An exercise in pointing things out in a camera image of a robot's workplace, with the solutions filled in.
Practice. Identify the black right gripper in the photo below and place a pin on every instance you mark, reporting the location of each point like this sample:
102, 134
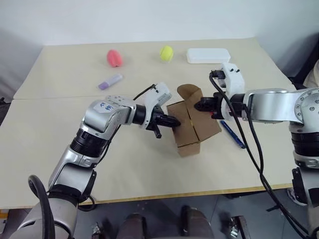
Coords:
214, 105

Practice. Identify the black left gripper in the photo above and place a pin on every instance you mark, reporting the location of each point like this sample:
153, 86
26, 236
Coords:
155, 119

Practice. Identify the brown cardboard box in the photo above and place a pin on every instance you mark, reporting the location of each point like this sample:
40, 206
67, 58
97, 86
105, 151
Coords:
197, 132

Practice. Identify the blue pen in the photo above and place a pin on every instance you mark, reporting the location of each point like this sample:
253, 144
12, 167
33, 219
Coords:
233, 134

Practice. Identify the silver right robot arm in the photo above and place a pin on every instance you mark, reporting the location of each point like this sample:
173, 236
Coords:
279, 104

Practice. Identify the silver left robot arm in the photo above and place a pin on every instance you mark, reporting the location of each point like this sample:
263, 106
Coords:
99, 119

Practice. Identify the white rectangular plastic case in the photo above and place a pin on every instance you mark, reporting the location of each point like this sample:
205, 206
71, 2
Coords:
208, 55

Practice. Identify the yellow tennis ball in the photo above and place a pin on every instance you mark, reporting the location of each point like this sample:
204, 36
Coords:
166, 53

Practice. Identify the purple highlighter marker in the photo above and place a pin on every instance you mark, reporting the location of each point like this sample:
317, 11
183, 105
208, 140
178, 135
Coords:
109, 81

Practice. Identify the pink peach toy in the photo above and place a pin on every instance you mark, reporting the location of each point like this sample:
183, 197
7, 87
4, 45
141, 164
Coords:
115, 58

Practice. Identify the dark rounded shape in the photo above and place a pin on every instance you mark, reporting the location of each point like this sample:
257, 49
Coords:
197, 224

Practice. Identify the beige cloth bundle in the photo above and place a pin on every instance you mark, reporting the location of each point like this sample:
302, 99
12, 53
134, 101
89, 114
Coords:
312, 77

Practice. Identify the metal caster wheel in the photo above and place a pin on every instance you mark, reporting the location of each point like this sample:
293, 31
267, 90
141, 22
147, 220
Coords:
98, 230
240, 225

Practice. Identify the black object beside table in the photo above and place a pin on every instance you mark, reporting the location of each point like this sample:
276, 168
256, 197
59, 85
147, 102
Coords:
5, 109

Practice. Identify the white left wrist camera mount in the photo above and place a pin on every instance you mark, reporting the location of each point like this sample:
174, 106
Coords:
159, 95

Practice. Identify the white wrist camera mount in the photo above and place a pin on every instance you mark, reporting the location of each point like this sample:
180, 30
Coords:
159, 95
234, 79

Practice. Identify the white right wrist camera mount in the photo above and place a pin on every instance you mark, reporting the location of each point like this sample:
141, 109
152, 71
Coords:
234, 79

